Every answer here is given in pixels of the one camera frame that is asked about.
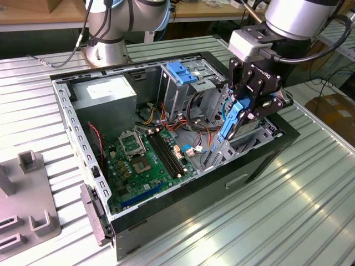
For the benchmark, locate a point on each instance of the green motherboard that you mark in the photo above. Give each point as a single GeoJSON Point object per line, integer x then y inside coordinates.
{"type": "Point", "coordinates": [119, 177]}

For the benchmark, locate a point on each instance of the grey power supply unit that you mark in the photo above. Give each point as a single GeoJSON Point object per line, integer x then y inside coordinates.
{"type": "Point", "coordinates": [105, 110]}

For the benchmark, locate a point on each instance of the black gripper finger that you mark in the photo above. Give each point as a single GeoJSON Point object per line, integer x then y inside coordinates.
{"type": "Point", "coordinates": [277, 104]}
{"type": "Point", "coordinates": [235, 74]}

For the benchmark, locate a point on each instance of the blue expansion slot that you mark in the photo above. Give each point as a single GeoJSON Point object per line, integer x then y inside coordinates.
{"type": "Point", "coordinates": [141, 196]}

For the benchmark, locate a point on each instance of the grey metal drive cage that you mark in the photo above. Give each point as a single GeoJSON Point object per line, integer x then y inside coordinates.
{"type": "Point", "coordinates": [177, 97]}

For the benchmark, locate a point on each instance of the grey metal disk bay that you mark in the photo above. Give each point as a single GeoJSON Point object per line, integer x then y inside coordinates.
{"type": "Point", "coordinates": [267, 131]}

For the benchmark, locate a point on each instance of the CPU socket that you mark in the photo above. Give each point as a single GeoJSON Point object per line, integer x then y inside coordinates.
{"type": "Point", "coordinates": [141, 166]}

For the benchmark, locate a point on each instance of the black open PC case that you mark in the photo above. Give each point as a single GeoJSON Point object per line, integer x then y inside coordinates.
{"type": "Point", "coordinates": [194, 199]}

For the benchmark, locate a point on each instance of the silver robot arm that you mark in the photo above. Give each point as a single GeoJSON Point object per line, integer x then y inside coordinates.
{"type": "Point", "coordinates": [111, 27]}

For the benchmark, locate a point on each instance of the blue drive latch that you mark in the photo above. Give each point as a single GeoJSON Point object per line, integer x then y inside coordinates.
{"type": "Point", "coordinates": [180, 73]}

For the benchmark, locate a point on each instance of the long wooden desk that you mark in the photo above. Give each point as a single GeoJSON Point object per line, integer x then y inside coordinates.
{"type": "Point", "coordinates": [27, 16]}

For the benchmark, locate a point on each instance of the white grey wrist camera box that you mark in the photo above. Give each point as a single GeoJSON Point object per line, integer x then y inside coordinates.
{"type": "Point", "coordinates": [244, 44]}

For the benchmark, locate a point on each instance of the grey parts rack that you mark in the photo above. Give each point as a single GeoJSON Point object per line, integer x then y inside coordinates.
{"type": "Point", "coordinates": [25, 194]}

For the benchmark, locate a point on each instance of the black RAM slot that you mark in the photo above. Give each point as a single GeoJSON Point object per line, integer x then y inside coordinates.
{"type": "Point", "coordinates": [162, 156]}
{"type": "Point", "coordinates": [169, 152]}

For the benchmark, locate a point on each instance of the large cardboard box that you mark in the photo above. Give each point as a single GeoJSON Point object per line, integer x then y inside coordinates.
{"type": "Point", "coordinates": [332, 108]}

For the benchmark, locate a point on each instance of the metal slat side table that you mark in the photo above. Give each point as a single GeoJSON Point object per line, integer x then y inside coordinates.
{"type": "Point", "coordinates": [350, 50]}

